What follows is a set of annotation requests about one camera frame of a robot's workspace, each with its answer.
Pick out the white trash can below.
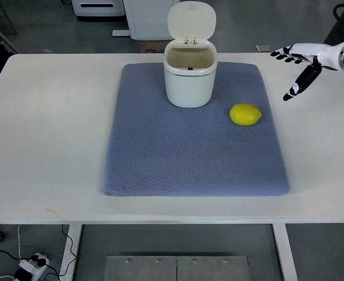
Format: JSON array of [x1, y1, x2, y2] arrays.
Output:
[[164, 1, 218, 108]]

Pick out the cardboard box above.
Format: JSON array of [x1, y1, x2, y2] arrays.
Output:
[[138, 40, 171, 53]]

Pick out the left white table leg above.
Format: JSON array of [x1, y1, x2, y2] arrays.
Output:
[[59, 224, 83, 281]]

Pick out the metal floor plate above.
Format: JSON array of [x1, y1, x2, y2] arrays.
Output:
[[104, 255, 250, 280]]

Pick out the white power strip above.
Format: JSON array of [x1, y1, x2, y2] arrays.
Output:
[[14, 253, 50, 281]]

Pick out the grey floor socket cover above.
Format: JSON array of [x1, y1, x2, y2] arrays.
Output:
[[256, 44, 272, 53]]

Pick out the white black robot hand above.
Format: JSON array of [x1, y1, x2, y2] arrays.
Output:
[[270, 43, 344, 102]]

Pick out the black power cable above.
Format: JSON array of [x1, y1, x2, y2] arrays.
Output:
[[0, 224, 77, 281]]

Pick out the white cable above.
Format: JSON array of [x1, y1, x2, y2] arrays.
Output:
[[0, 224, 23, 281]]

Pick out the blue quilted mat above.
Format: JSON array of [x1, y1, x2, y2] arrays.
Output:
[[102, 62, 289, 197]]

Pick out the yellow lemon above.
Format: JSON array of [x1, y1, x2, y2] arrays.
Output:
[[229, 103, 262, 126]]

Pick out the white cabinet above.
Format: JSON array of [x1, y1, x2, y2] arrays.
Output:
[[112, 0, 179, 40]]

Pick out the white table leg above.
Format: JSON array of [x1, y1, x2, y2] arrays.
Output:
[[273, 222, 298, 281], [59, 224, 83, 281]]

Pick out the right white table leg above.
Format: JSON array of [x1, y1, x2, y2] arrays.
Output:
[[273, 222, 298, 281]]

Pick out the white appliance with slot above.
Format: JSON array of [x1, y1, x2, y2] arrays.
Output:
[[71, 0, 125, 17]]

